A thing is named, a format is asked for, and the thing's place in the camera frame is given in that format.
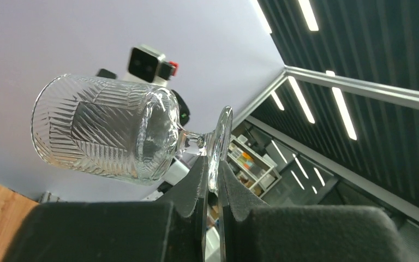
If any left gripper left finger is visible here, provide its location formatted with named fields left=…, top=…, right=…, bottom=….
left=3, top=157, right=209, bottom=261

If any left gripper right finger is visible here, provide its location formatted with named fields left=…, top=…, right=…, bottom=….
left=218, top=161, right=408, bottom=261

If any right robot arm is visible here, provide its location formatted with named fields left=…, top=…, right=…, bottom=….
left=89, top=75, right=189, bottom=186

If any background storage shelf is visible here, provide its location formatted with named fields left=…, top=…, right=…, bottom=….
left=227, top=135, right=282, bottom=198

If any wine glass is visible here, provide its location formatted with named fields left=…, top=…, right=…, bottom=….
left=31, top=74, right=233, bottom=192

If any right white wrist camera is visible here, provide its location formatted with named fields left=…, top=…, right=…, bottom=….
left=122, top=45, right=179, bottom=87

